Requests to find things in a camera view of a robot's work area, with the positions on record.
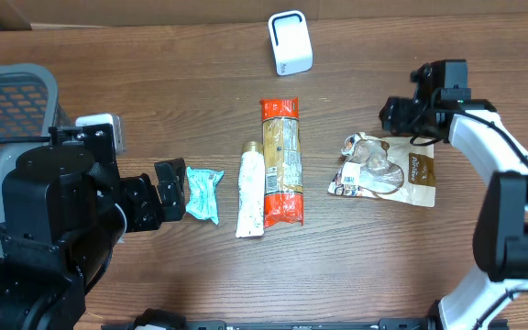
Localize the mint green wipes pack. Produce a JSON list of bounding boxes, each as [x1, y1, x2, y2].
[[186, 167, 225, 226]]

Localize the beige snack bag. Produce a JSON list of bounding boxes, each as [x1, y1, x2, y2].
[[328, 132, 436, 207]]

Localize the white bottle gold cap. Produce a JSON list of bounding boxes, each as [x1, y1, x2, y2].
[[236, 141, 265, 238]]

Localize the orange spaghetti pasta package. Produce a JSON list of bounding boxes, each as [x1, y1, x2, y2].
[[260, 98, 304, 227]]

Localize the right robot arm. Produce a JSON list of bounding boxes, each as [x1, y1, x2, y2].
[[379, 60, 528, 329]]

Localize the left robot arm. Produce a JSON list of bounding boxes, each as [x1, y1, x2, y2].
[[0, 124, 186, 329]]

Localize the white barcode scanner stand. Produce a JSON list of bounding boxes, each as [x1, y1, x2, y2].
[[268, 10, 314, 76]]

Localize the grey plastic mesh basket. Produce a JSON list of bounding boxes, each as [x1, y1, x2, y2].
[[0, 63, 71, 223]]

